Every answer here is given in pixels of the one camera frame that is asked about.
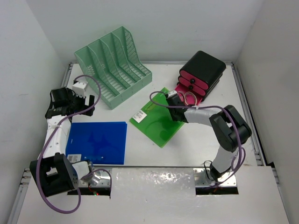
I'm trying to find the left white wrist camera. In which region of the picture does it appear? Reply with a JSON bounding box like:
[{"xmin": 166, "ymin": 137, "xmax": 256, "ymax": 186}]
[{"xmin": 72, "ymin": 81, "xmax": 88, "ymax": 98}]

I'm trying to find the green clip file folder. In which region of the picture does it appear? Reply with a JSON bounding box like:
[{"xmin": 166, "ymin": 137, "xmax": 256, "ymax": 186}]
[{"xmin": 129, "ymin": 101, "xmax": 184, "ymax": 148}]

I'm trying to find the white front panel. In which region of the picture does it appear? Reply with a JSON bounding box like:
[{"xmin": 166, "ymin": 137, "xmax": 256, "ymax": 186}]
[{"xmin": 18, "ymin": 166, "xmax": 288, "ymax": 224}]

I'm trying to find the blue file folder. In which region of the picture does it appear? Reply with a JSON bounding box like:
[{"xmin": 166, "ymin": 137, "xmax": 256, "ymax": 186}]
[{"xmin": 65, "ymin": 122, "xmax": 127, "ymax": 165}]

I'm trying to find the pink drawer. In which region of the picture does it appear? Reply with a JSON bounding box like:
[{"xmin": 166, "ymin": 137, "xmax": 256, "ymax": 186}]
[
  {"xmin": 175, "ymin": 84, "xmax": 202, "ymax": 105},
  {"xmin": 178, "ymin": 70, "xmax": 209, "ymax": 90},
  {"xmin": 178, "ymin": 76, "xmax": 206, "ymax": 97}
]

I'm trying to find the brown tape roll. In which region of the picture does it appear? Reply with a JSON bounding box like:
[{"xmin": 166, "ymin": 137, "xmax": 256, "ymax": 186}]
[{"xmin": 183, "ymin": 91, "xmax": 198, "ymax": 105}]

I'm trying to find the pink top drawer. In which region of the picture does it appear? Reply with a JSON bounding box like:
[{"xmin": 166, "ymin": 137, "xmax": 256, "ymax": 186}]
[{"xmin": 178, "ymin": 70, "xmax": 209, "ymax": 90}]

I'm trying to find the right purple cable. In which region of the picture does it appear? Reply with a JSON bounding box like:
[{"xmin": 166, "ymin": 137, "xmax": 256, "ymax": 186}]
[{"xmin": 149, "ymin": 91, "xmax": 246, "ymax": 187}]

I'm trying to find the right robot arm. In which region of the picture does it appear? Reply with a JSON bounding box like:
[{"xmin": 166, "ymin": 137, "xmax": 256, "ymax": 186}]
[{"xmin": 165, "ymin": 91, "xmax": 252, "ymax": 181}]

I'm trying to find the black drawer cabinet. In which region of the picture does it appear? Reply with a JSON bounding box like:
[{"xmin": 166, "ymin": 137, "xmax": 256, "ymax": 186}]
[{"xmin": 179, "ymin": 51, "xmax": 226, "ymax": 100}]

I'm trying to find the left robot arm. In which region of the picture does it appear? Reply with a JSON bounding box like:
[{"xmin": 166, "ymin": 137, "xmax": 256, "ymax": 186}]
[{"xmin": 29, "ymin": 85, "xmax": 94, "ymax": 197}]

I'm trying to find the pink bottom drawer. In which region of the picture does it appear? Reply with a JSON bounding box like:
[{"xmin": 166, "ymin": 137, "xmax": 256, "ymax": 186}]
[{"xmin": 175, "ymin": 84, "xmax": 202, "ymax": 105}]

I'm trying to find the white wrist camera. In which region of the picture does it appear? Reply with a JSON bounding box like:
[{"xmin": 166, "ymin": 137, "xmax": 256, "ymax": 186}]
[
  {"xmin": 167, "ymin": 91, "xmax": 178, "ymax": 98},
  {"xmin": 72, "ymin": 81, "xmax": 88, "ymax": 98}
]

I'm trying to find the mint green file organizer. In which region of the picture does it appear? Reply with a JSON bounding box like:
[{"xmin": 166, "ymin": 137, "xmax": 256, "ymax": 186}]
[{"xmin": 74, "ymin": 27, "xmax": 152, "ymax": 109}]

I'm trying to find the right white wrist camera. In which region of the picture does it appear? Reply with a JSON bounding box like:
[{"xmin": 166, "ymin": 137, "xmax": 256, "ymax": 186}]
[{"xmin": 167, "ymin": 91, "xmax": 178, "ymax": 98}]

